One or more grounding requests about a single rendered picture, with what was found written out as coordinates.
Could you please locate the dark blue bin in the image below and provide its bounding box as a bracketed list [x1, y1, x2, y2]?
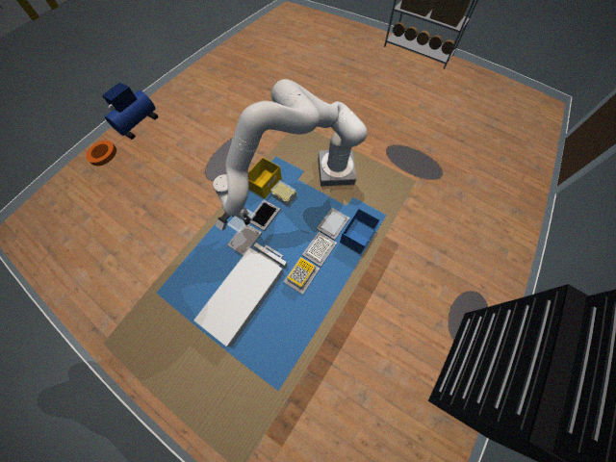
[340, 208, 380, 254]

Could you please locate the blue bench mat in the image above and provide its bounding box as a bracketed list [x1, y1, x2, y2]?
[157, 156, 387, 391]

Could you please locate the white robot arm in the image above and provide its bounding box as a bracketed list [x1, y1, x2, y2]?
[213, 79, 367, 231]

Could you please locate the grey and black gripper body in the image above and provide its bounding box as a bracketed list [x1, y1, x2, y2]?
[236, 207, 248, 220]

